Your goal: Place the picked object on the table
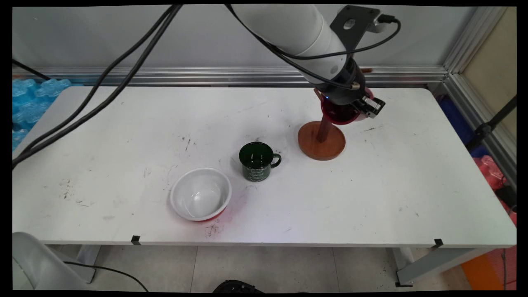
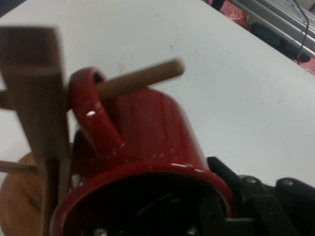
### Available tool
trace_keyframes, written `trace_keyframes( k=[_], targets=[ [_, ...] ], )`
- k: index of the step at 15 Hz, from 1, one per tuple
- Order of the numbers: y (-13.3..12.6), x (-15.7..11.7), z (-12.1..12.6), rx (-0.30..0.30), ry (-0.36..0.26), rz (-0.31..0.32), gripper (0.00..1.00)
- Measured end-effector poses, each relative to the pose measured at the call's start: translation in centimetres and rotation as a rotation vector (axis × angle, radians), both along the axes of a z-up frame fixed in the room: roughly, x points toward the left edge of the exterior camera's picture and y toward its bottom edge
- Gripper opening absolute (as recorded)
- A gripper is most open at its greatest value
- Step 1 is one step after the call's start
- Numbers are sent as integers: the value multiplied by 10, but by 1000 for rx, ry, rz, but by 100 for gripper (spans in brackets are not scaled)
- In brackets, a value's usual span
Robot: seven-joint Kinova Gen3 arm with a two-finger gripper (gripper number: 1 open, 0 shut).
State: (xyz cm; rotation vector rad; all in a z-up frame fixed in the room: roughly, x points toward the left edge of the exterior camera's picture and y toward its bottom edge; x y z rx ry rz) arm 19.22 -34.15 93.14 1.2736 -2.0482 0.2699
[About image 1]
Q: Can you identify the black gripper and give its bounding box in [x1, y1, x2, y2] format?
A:
[317, 58, 387, 120]

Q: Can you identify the red ceramic mug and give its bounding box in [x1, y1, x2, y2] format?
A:
[321, 86, 375, 126]

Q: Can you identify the wooden mug tree stand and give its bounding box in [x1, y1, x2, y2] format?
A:
[297, 68, 373, 161]

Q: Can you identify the blue bag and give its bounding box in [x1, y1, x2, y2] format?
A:
[436, 96, 489, 159]

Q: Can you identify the black tripod stand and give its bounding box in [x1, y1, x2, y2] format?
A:
[465, 95, 517, 154]

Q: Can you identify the dark green printed mug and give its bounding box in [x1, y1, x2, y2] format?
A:
[238, 141, 283, 182]

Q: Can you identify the pink red plastic bag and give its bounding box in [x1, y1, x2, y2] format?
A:
[471, 155, 517, 226]

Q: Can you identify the grey table leg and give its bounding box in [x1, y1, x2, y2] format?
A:
[387, 247, 493, 288]
[45, 245, 102, 284]

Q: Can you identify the white bowl, red outside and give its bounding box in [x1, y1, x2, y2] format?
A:
[170, 167, 233, 222]

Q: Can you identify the orange box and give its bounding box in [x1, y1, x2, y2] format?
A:
[459, 247, 517, 291]

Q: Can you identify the black rounded object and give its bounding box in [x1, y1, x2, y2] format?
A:
[212, 279, 264, 293]

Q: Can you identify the blue bubble wrap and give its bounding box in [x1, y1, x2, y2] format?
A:
[12, 78, 85, 150]

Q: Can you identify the white rounded chair back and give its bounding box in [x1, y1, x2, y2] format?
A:
[12, 231, 89, 291]

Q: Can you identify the dark grey camera bracket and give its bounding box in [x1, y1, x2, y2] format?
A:
[330, 5, 382, 55]

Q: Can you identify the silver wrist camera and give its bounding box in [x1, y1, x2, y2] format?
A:
[367, 14, 390, 34]

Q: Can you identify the slanted aluminium frame post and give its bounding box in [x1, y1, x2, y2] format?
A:
[442, 6, 517, 184]

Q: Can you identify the horizontal aluminium frame rail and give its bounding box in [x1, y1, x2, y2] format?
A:
[12, 65, 449, 88]

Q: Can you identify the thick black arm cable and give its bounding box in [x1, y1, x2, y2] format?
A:
[12, 4, 176, 159]
[12, 4, 183, 170]

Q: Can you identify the black floor cable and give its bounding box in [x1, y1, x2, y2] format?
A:
[63, 261, 150, 292]

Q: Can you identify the thin black cable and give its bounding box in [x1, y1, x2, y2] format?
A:
[12, 59, 52, 80]

